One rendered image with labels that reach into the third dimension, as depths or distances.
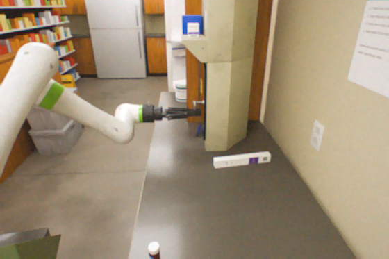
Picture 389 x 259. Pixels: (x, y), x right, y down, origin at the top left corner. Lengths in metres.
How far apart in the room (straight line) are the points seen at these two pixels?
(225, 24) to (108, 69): 5.41
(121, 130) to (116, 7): 5.13
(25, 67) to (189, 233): 0.75
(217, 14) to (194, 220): 0.83
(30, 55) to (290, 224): 1.03
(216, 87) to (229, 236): 0.64
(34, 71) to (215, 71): 0.71
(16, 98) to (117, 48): 5.43
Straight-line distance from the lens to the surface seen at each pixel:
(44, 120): 3.32
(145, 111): 1.27
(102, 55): 6.38
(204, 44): 1.16
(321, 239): 1.03
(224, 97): 1.24
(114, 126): 1.18
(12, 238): 1.12
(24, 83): 0.92
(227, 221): 1.00
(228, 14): 1.17
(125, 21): 6.15
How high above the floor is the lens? 1.66
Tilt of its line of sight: 24 degrees down
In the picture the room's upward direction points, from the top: straight up
